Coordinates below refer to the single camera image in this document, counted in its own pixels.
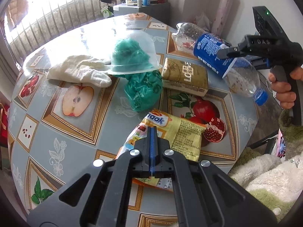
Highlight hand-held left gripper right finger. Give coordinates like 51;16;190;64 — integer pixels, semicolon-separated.
151;126;277;227

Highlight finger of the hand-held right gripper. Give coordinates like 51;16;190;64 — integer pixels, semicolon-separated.
217;46;247;58
246;56;271;71

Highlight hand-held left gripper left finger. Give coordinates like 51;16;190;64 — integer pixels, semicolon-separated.
27;126;152;227

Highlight clear plastic bottle blue label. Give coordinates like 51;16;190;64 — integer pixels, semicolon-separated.
172;22;269;106

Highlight yellow snack bag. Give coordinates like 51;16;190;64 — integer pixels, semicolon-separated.
116;109;206;192

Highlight gold snack box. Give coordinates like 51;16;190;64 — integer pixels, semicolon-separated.
162;57;209;97

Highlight green plastic bag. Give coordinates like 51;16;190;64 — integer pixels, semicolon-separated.
111;39;164;112

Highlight clear plastic bowl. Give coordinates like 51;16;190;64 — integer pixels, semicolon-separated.
107;31;162;76

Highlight white cotton glove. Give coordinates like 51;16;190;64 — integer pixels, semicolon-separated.
47;55;112;88

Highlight person's right hand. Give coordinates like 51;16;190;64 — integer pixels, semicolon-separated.
268;66;303;110

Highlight pink patterned roll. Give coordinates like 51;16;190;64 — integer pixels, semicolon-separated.
212;0;236;37

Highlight white plastic bag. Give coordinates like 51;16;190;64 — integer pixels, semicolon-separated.
189;12;213;30

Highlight fruit print tablecloth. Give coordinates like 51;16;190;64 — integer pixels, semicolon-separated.
7;13;259;227

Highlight pink floral cloth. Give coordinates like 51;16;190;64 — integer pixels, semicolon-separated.
276;129;287;158

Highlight grey cabinet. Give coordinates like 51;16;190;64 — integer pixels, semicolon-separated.
113;2;171;25

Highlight white green fleece robe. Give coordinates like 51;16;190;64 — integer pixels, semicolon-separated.
228;110;303;223

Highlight white green printed bag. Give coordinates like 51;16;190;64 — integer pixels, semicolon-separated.
101;3;114;19

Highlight red bag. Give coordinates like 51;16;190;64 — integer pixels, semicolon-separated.
0;102;11;148

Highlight metal window railing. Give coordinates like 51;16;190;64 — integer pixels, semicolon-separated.
5;0;114;59

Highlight pink padded jacket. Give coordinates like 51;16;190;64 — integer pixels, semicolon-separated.
5;0;29;23

